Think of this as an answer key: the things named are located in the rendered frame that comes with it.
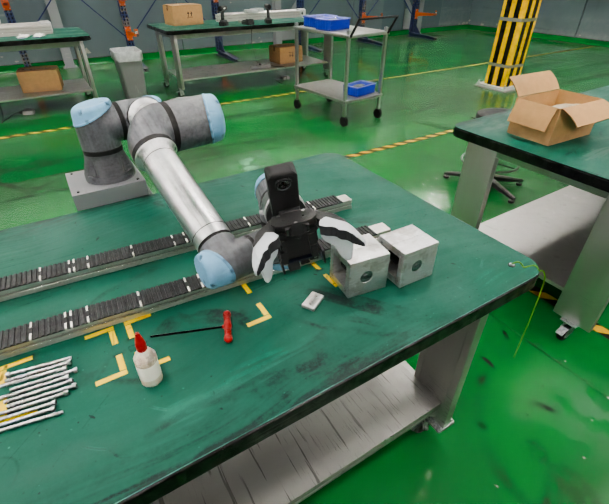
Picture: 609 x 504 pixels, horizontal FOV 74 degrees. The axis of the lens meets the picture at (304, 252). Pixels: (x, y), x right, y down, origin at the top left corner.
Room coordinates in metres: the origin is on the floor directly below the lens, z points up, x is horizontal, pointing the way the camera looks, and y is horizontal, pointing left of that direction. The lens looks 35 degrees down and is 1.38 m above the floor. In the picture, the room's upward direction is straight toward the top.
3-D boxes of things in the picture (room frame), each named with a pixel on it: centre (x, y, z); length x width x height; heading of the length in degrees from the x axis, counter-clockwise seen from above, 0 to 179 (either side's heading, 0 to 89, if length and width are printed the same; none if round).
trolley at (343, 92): (4.74, -0.40, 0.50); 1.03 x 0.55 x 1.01; 37
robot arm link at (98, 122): (1.23, 0.63, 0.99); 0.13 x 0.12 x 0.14; 129
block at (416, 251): (0.79, -0.23, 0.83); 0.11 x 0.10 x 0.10; 30
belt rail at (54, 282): (0.89, 0.29, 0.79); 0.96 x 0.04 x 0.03; 118
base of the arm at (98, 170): (1.22, 0.63, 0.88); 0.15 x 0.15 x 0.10
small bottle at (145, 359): (0.46, 0.27, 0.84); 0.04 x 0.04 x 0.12
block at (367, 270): (0.75, -0.12, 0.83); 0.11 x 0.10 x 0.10; 24
